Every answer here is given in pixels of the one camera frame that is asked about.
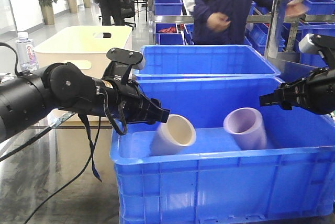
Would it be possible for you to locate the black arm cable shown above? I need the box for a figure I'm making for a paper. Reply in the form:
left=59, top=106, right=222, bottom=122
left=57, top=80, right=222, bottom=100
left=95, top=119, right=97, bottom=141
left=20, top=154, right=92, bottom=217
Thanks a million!
left=0, top=42, right=129, bottom=224

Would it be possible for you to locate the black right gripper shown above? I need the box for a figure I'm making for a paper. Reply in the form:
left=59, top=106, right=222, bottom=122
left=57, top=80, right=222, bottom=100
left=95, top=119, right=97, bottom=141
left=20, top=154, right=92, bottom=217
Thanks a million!
left=259, top=68, right=334, bottom=115

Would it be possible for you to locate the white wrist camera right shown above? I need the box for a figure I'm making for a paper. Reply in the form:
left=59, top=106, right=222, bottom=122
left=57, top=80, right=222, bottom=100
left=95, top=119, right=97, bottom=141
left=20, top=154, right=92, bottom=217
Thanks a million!
left=298, top=33, right=334, bottom=69

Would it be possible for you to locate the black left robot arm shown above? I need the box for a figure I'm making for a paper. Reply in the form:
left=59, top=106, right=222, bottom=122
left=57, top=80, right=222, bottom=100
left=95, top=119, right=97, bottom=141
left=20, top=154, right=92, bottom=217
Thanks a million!
left=1, top=62, right=170, bottom=141

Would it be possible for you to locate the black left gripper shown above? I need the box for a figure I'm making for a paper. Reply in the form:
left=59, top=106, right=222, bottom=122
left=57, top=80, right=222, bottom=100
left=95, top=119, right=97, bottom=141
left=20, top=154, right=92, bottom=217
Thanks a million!
left=100, top=76, right=170, bottom=125

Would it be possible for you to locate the potted plant gold pot left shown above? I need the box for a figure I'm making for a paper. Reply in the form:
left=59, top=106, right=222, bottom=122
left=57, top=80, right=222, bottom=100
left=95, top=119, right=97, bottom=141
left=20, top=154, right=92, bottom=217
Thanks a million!
left=38, top=0, right=58, bottom=25

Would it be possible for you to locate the beige plastic cup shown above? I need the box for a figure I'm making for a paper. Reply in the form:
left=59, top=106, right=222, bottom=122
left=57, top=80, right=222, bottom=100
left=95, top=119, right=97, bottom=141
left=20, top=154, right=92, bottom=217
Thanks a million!
left=150, top=114, right=196, bottom=156

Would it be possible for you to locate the blue bin behind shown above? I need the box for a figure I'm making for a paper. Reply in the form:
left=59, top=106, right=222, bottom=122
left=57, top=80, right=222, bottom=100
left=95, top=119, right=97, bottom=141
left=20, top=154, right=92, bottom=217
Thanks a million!
left=134, top=45, right=280, bottom=80

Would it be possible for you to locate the metal shelf with blue bins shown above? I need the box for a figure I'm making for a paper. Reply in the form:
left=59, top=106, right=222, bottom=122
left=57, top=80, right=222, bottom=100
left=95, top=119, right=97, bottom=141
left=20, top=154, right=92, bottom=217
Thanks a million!
left=152, top=0, right=334, bottom=63

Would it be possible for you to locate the large blue front bin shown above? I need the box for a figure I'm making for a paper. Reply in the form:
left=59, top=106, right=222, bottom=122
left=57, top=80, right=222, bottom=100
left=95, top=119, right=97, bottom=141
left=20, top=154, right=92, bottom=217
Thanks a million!
left=110, top=76, right=334, bottom=223

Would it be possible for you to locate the lavender plastic cup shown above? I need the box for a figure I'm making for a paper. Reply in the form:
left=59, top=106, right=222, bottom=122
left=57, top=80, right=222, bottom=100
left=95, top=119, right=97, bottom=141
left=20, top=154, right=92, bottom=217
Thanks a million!
left=223, top=107, right=267, bottom=150

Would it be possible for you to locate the cream plastic basket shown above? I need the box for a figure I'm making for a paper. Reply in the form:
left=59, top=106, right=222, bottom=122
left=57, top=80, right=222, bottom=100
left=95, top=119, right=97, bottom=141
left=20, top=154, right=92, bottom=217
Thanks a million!
left=33, top=26, right=133, bottom=122

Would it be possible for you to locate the person in navy jacket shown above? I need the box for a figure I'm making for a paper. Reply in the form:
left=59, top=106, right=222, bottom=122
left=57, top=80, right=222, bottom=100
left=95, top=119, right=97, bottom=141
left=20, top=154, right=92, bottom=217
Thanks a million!
left=183, top=0, right=309, bottom=46

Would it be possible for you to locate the clear water bottle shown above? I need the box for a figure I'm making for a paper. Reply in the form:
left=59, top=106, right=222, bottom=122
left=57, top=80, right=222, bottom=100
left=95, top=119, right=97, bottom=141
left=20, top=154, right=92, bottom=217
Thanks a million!
left=15, top=31, right=39, bottom=72

